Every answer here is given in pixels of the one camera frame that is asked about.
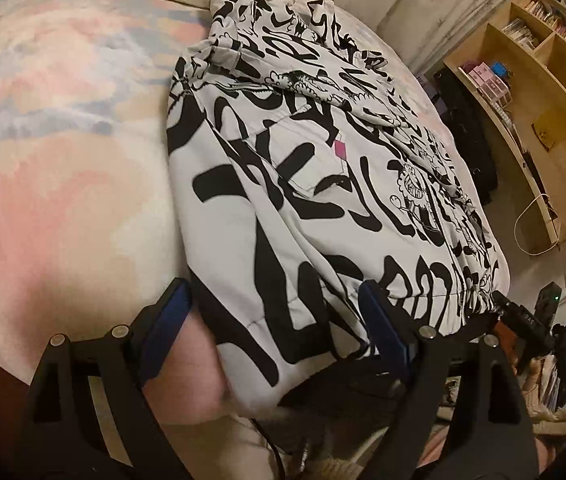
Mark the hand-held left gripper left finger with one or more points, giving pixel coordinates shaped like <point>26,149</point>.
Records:
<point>165,325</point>

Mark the wooden desk shelving unit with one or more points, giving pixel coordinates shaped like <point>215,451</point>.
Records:
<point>563,75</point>

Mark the row of books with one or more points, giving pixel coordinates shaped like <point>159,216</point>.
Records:
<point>548,17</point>

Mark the pastel patterned bed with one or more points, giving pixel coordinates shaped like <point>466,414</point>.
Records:
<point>63,160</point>

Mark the person's cream knit sweater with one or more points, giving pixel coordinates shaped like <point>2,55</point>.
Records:
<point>338,470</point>

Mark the black clothing pile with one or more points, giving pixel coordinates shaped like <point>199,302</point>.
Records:
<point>468,135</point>

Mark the white black printed jacket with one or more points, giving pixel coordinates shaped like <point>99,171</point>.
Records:
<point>288,185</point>

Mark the cream patterned curtain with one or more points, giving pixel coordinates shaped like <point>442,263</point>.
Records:
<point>388,0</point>

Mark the pink drawer boxes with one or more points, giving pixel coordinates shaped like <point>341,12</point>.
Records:
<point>488,87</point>

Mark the small blue box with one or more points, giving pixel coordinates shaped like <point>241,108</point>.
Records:
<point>498,70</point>

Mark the row of disc cases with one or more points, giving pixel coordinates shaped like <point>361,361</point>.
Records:
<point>520,34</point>

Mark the black device with green light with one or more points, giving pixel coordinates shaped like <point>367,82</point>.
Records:
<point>548,302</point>

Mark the person's right hand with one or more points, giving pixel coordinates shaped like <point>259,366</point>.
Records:
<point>502,335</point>

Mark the person's right forearm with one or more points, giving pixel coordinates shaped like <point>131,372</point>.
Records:
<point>540,385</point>

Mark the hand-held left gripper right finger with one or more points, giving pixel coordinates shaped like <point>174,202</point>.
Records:
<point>383,325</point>

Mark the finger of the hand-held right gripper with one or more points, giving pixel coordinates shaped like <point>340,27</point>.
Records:
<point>501,301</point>

